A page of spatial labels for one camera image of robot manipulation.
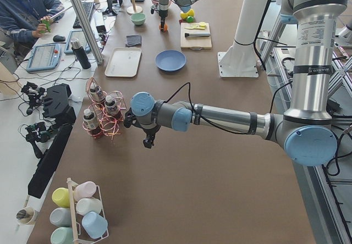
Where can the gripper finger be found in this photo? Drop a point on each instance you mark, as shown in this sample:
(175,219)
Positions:
(162,25)

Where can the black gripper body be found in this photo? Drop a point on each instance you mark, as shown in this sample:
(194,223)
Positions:
(163,14)
(149,132)

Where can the blue plate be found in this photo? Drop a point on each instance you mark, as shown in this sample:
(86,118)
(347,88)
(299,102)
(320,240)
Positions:
(170,60)

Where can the pink bowl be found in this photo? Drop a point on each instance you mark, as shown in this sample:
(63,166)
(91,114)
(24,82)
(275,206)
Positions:
(163,2)

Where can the yellow lemon lower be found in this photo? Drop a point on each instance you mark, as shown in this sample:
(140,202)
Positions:
(183,15)

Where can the yellow lemon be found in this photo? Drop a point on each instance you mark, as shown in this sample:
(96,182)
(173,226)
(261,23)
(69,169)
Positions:
(183,15)
(191,12)

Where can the green bowl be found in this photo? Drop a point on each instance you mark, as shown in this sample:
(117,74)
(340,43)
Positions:
(138,18)

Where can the green lime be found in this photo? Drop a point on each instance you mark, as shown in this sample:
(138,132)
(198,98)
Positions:
(190,19)

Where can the yellow lemon upper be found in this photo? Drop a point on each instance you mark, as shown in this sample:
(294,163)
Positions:
(191,12)

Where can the wooden stand base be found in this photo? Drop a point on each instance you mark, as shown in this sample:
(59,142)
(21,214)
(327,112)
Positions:
(134,8)

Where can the lemon half lower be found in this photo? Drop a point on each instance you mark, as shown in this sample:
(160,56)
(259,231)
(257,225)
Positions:
(194,25)

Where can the lemon half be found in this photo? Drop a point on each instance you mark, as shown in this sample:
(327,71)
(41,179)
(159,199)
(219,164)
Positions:
(202,24)
(194,25)

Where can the steel muddler black tip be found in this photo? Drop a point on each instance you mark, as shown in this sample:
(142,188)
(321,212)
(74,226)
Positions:
(197,35)

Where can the grey folded cloth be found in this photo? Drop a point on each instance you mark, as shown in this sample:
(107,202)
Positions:
(133,40)

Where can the yellow plastic knife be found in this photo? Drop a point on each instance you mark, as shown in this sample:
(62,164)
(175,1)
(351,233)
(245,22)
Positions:
(190,28)

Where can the lemon half upper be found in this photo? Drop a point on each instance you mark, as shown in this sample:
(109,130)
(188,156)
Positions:
(202,24)

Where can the wooden cutting board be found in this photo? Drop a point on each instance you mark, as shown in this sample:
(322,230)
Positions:
(194,43)

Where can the tea bottle lower left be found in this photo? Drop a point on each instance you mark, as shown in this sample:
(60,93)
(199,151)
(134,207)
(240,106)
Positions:
(111,107)

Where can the tea bottle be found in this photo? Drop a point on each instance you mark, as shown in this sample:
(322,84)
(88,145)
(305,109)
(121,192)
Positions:
(91,124)
(111,107)
(97,94)

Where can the cream rabbit tray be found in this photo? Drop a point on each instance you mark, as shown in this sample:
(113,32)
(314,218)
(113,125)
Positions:
(123,62)

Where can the tea bottle lower right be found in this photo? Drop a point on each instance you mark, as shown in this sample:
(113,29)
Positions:
(91,124)

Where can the tea bottle top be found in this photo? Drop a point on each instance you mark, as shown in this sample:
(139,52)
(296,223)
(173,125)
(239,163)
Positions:
(97,94)

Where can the black water bottle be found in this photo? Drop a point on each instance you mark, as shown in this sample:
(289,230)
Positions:
(80,53)

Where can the cup rack with cups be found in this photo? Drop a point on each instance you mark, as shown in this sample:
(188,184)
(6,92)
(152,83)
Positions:
(79,216)

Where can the teach pendant near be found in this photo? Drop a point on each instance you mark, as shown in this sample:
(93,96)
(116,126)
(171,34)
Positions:
(44,57)

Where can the seated person blue hoodie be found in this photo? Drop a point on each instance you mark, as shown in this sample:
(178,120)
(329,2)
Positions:
(21,20)

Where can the paper cup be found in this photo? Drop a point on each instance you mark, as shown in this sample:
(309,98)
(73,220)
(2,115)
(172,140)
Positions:
(27,216)

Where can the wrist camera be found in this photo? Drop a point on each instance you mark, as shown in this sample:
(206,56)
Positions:
(130,119)

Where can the copper wire bottle rack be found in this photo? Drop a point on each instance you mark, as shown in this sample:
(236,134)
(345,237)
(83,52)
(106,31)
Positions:
(109,125)

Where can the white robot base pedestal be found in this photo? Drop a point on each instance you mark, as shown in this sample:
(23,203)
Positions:
(239,60)

